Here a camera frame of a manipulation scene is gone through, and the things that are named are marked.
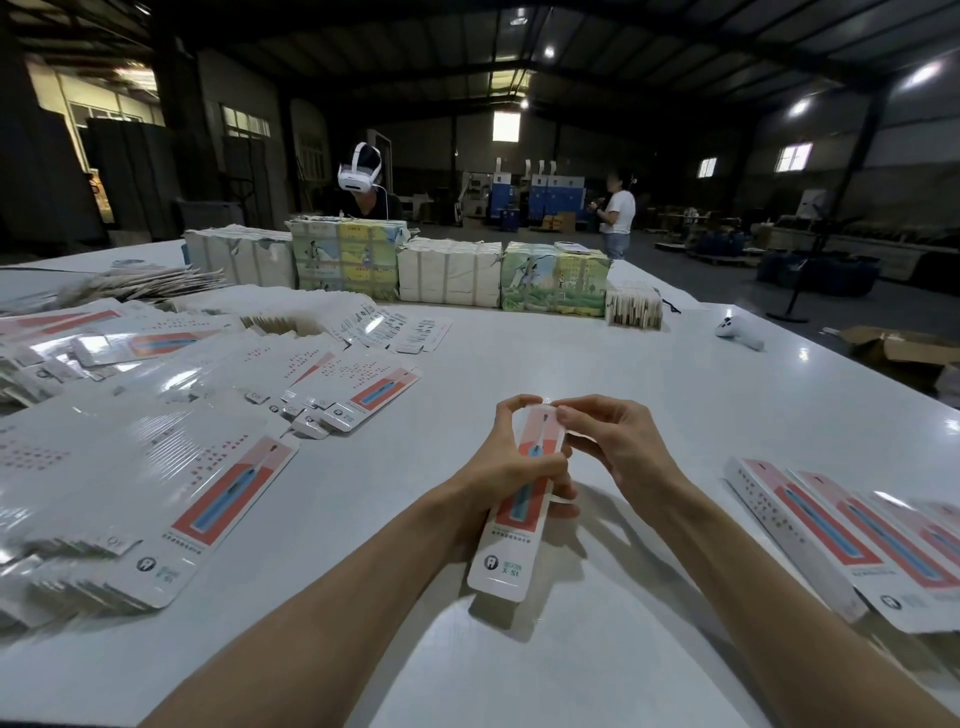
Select grey crate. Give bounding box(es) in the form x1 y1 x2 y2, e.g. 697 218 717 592
175 199 246 233

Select red white carton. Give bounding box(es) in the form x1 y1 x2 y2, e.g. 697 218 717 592
466 403 567 605

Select green yellow carton bundle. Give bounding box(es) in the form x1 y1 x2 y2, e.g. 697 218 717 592
288 214 410 302

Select person's right forearm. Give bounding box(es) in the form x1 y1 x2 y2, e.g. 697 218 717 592
645 477 960 728

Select person's left forearm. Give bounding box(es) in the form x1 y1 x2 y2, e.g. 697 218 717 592
142 502 485 728

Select white headset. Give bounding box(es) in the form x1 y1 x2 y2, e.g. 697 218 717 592
337 141 384 192

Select person's left hand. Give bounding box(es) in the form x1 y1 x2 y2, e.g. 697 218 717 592
442 394 579 549

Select person's right hand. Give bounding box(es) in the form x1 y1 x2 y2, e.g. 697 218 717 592
555 394 687 524

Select green printed carton bundle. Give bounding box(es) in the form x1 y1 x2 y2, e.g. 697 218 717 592
501 241 612 318

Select pile of grey flat sheets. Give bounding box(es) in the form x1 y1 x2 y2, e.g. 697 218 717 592
0 262 227 309

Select small beige card stack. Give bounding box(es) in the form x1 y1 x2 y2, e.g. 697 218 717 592
607 285 665 330

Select open cardboard box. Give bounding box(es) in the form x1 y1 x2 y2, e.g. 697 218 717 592
840 324 960 389

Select pile of carton blanks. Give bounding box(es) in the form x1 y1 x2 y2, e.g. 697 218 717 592
0 285 452 632

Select small white object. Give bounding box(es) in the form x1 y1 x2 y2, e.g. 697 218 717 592
715 310 765 351

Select blue machine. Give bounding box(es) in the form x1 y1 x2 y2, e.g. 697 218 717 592
489 168 587 230

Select blue bins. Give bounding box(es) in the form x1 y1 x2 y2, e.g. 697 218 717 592
756 250 881 296

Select dark grey cabinet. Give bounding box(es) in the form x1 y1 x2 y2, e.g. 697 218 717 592
82 120 182 242

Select row of white cartons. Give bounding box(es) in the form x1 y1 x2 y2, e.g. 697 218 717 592
183 225 297 290
397 238 504 309

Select black floor stand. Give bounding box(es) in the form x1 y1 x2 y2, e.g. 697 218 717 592
768 150 869 323

